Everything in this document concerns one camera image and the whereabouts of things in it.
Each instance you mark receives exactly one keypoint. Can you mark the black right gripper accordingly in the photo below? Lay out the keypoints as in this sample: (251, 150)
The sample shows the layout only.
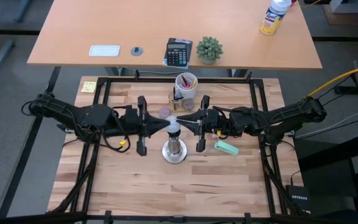
(213, 121)

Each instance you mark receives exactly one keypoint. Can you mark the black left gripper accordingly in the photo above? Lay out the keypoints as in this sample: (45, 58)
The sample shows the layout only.
(132, 123)

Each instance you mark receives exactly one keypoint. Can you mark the white lightbulb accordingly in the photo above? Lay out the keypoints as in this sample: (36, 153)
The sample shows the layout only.
(172, 124)

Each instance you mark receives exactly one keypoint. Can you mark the silver metal table lamp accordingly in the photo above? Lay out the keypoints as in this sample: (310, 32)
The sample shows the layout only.
(174, 152)

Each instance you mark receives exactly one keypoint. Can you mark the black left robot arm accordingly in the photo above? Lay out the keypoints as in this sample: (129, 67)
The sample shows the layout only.
(70, 115)

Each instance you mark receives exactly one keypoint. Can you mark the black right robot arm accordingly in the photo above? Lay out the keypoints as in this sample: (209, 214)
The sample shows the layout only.
(275, 119)

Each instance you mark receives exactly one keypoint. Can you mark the purple glitter tape roll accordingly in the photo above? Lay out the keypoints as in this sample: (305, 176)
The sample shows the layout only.
(188, 104)

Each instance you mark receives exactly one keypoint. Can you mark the white ribbed pen cup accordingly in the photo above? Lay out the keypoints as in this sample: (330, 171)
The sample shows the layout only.
(186, 92)

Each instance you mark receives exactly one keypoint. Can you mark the black pen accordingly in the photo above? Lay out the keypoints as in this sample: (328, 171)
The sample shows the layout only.
(175, 95)

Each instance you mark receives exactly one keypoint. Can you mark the yellow pen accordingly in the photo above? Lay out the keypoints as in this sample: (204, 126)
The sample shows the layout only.
(194, 83)

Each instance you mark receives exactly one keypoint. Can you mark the mint green stapler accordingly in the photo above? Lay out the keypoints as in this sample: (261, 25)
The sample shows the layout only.
(226, 147)

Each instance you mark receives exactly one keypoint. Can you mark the black calculator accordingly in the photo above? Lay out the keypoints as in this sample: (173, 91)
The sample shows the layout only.
(176, 53)
(190, 46)

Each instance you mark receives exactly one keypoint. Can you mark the potted green succulent plant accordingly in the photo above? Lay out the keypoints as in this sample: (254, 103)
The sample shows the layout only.
(209, 49)

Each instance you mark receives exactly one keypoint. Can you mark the grey desk grommet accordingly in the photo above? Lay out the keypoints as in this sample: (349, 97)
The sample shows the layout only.
(136, 51)

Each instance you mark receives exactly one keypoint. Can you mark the yellow sticky note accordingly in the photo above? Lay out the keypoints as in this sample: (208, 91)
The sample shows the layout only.
(88, 87)

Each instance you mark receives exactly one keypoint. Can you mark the white rectangular tray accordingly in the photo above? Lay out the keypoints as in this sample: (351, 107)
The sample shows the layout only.
(104, 50)

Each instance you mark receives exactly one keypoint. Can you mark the orange wooden desk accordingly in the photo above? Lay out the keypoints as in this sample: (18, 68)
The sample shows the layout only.
(135, 25)

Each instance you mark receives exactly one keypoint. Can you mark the Lysol wipes canister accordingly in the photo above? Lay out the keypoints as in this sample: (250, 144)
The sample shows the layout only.
(273, 17)

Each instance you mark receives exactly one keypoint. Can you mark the red tray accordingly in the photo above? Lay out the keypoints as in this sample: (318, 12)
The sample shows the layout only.
(293, 1)

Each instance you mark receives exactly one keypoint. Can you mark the grey box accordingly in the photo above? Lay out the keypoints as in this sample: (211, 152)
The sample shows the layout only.
(346, 7)

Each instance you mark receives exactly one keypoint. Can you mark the black Netgear network switch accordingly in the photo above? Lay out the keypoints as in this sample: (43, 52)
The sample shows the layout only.
(298, 199)

